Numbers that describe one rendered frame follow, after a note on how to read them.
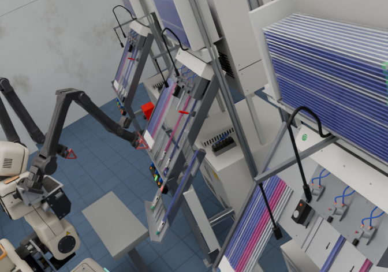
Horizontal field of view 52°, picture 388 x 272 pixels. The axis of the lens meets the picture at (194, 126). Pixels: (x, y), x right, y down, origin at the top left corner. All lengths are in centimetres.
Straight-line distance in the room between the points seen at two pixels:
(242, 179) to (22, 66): 390
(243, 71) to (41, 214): 137
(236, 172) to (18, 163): 128
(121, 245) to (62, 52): 391
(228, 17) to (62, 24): 388
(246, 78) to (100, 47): 390
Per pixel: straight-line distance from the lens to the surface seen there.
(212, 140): 275
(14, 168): 218
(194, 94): 228
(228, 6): 221
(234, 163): 252
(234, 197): 265
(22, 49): 575
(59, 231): 237
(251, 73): 235
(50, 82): 587
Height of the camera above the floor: 205
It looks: 28 degrees down
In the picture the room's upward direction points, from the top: 23 degrees counter-clockwise
